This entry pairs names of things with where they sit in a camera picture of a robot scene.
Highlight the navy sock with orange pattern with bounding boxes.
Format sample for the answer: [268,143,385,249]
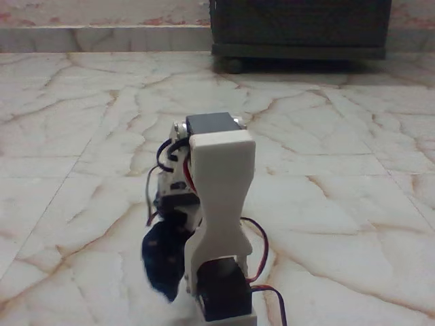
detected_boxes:
[140,219,195,304]

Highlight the red white black servo cable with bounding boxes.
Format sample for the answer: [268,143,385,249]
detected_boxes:
[239,216,270,283]

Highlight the dark wooden cabinet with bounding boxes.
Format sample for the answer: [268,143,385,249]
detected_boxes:
[208,0,392,62]

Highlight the red and black base cable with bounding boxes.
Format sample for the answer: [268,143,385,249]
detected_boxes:
[250,284,290,326]

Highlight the black and grey forearm cable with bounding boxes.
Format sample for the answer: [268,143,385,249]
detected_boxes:
[145,137,191,228]

